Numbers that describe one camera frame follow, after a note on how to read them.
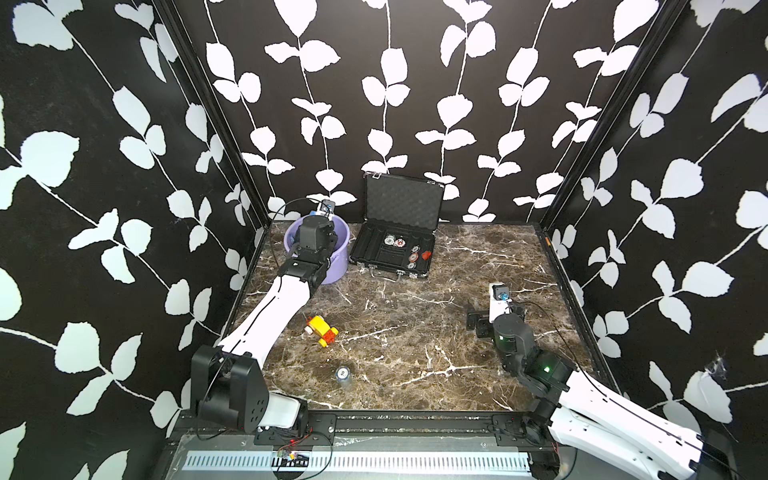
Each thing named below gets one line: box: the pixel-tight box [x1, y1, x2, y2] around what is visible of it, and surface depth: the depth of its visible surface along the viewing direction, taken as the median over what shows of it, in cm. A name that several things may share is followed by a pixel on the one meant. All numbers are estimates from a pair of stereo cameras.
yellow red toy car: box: [304, 315, 339, 347], surface depth 90 cm
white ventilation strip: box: [184, 450, 531, 475], surface depth 71 cm
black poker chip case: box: [348, 172, 444, 282], surface depth 112 cm
